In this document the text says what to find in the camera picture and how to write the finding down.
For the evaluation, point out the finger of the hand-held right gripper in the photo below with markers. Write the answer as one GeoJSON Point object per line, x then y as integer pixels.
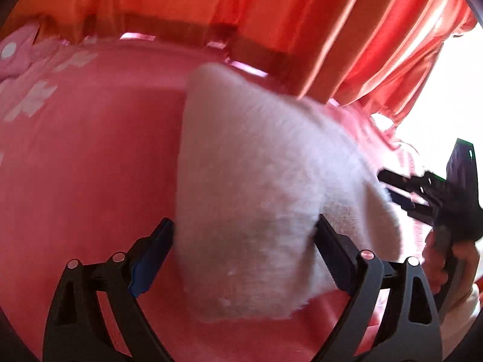
{"type": "Point", "coordinates": [400, 180]}
{"type": "Point", "coordinates": [409, 205]}

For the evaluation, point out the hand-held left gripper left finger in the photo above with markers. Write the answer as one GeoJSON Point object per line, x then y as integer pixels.
{"type": "Point", "coordinates": [151, 260]}

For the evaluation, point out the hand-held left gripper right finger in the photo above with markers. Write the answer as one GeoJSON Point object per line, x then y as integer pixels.
{"type": "Point", "coordinates": [336, 256]}

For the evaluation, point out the person's right forearm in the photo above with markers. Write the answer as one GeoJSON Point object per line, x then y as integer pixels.
{"type": "Point", "coordinates": [466, 316]}

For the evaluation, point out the person's right hand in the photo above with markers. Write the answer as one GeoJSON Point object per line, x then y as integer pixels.
{"type": "Point", "coordinates": [436, 264]}

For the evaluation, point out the pink blanket with white print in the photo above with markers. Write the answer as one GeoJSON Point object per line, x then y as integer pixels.
{"type": "Point", "coordinates": [86, 151]}

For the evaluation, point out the orange curtain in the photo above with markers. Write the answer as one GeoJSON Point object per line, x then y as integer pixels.
{"type": "Point", "coordinates": [264, 15]}

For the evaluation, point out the pink pillow with white dots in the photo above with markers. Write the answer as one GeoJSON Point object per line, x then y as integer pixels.
{"type": "Point", "coordinates": [17, 54]}

